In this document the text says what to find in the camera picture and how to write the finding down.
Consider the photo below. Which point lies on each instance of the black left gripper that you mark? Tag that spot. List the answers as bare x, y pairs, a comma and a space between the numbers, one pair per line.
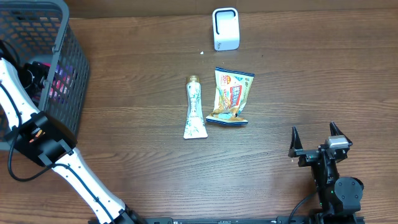
40, 73

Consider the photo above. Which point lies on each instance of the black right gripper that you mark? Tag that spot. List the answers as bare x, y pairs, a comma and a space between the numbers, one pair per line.
307, 156

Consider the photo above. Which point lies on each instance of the pink purple pad package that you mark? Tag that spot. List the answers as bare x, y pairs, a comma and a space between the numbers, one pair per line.
62, 81

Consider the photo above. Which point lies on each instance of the beige orange snack bag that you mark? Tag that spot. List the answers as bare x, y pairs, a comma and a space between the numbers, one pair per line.
231, 95

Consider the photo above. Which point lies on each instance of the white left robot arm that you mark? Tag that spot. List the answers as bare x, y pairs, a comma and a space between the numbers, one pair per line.
51, 145

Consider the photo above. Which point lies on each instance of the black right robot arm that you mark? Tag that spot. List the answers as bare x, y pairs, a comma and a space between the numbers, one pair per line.
339, 197

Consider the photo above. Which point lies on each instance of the white barcode scanner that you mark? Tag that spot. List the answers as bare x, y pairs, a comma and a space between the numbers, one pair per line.
226, 29

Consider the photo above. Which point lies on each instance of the dark grey plastic basket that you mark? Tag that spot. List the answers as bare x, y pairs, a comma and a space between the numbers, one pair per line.
39, 31

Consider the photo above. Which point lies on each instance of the white floral tube gold cap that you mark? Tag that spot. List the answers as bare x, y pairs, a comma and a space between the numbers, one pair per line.
195, 123

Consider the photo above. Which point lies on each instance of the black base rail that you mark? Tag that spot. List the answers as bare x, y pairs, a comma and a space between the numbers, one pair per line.
277, 220

